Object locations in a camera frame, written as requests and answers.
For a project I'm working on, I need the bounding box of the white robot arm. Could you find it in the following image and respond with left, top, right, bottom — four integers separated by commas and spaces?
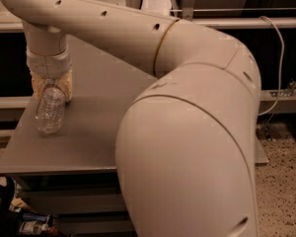
1, 0, 260, 237

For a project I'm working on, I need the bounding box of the bottle on floor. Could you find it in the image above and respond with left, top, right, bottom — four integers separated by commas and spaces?
18, 221, 48, 235

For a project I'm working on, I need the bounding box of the white cable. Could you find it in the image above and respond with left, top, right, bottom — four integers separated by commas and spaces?
257, 15, 286, 117

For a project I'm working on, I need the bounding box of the clear plastic water bottle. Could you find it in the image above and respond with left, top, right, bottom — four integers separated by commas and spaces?
36, 85, 65, 135

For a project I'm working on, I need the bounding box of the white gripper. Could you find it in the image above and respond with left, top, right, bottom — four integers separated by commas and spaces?
26, 49, 73, 102

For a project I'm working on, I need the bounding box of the metal frame railing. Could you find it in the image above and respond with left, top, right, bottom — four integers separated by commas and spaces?
0, 0, 296, 40

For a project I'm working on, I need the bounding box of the grey drawer cabinet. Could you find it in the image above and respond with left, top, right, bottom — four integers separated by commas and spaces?
0, 46, 260, 237

